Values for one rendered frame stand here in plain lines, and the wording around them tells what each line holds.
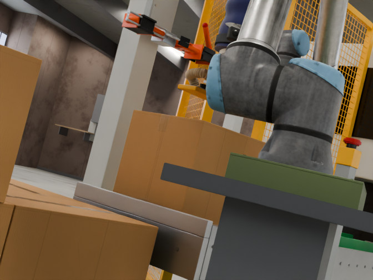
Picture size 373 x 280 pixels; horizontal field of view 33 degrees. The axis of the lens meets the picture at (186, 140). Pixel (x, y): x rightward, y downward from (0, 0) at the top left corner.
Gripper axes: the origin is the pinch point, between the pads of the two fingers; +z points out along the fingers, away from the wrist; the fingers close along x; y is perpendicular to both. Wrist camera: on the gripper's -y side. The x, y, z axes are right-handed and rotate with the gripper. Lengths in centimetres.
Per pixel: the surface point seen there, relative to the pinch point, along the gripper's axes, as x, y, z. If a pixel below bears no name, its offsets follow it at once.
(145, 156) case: -49, 0, 20
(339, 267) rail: -67, 102, -19
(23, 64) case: -44, -83, -10
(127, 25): -10.8, -36.7, 9.6
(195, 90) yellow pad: -16.4, 11.9, 15.4
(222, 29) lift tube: 12.3, 15.2, 13.6
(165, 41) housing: -9.9, -21.1, 5.9
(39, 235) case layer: -86, -58, -7
